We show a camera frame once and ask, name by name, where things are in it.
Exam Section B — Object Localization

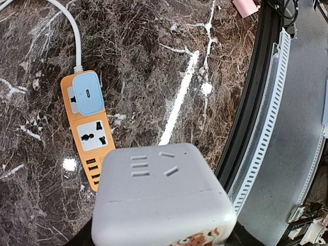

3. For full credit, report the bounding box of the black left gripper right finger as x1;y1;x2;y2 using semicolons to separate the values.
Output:
225;222;254;246

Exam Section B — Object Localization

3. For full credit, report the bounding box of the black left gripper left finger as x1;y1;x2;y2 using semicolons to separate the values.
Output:
64;219;95;246

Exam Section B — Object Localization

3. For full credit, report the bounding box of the white cube adapter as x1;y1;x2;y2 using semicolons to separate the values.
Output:
91;143;237;245

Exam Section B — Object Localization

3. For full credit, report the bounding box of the orange power strip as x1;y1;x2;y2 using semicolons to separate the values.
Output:
60;71;115;192

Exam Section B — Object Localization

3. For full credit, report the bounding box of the blue charger plug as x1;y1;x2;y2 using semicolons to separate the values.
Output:
72;71;105;116

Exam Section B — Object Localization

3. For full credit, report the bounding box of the pink charger plug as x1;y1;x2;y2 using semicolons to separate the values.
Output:
232;0;259;18

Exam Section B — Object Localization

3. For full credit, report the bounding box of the white slotted cable duct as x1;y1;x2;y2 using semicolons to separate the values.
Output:
229;28;292;215

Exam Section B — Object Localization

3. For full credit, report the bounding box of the black front rail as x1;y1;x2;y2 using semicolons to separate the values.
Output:
215;1;285;191

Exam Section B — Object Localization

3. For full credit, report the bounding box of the white power strip cable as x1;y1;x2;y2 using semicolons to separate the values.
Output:
0;0;83;73

